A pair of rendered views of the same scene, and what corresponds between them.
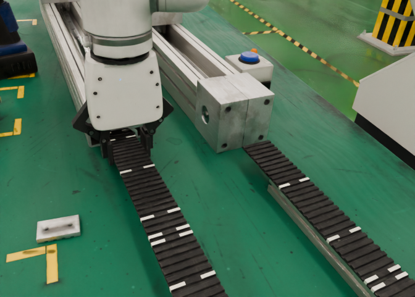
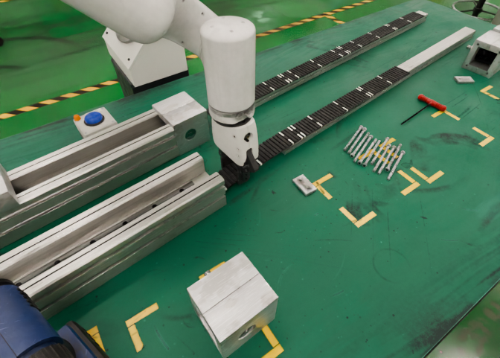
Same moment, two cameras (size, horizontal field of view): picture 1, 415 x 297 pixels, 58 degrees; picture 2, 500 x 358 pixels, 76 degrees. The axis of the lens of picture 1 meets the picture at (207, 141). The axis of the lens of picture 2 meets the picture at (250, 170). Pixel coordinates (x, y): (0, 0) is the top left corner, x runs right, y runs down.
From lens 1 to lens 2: 81 cm
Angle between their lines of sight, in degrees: 72
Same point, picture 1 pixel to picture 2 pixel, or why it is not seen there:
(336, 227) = (265, 88)
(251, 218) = (260, 120)
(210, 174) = not seen: hidden behind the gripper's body
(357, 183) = not seen: hidden behind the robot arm
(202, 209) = (261, 137)
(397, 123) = (168, 66)
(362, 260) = (280, 82)
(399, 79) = (154, 46)
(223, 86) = (179, 112)
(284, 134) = not seen: hidden behind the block
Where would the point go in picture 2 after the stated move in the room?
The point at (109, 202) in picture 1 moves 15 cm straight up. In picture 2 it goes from (274, 173) to (278, 123)
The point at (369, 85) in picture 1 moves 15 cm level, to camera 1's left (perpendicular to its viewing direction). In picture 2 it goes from (138, 65) to (136, 94)
